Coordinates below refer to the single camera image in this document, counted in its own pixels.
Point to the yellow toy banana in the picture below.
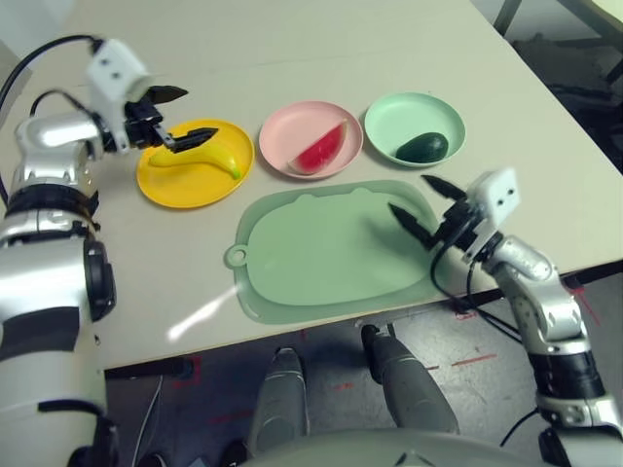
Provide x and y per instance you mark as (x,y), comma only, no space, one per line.
(214,158)

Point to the black framed side table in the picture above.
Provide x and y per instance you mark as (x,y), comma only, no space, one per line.
(503,17)

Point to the red toy watermelon slice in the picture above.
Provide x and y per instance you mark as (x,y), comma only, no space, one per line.
(316,153)

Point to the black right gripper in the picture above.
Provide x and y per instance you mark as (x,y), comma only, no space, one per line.
(462,226)

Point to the black rounded floor object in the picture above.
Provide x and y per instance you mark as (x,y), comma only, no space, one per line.
(156,459)
(237,452)

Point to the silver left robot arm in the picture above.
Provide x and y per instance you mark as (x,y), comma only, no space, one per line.
(44,272)

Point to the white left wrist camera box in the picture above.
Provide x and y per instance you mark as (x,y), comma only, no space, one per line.
(117,68)

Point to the green silicone cutting mat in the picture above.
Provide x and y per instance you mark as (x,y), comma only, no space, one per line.
(331,253)

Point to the grey right robot leg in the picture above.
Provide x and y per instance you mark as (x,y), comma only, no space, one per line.
(414,389)

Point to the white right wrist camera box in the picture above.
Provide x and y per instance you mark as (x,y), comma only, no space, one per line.
(496,194)

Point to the black table leg with caster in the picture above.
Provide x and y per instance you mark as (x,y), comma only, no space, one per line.
(146,372)
(572,282)

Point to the mint green plastic plate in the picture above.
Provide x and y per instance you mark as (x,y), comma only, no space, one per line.
(409,117)

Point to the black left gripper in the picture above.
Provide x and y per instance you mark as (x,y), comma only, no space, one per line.
(141,124)

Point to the dark green toy avocado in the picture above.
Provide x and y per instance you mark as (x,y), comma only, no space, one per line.
(421,148)

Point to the pink plastic plate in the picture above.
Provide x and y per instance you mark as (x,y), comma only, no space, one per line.
(302,126)

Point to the yellow plastic plate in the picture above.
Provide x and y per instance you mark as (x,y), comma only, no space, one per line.
(194,190)

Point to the grey robot torso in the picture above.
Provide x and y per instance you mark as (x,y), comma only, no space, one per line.
(389,450)

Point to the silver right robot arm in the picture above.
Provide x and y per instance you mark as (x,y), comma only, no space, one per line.
(550,301)

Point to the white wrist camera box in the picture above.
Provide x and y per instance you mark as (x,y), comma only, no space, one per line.
(496,194)
(117,68)

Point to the grey robot leg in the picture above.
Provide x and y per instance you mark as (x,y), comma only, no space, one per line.
(414,389)
(280,404)

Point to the grey left robot leg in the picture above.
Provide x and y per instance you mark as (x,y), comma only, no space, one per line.
(280,404)

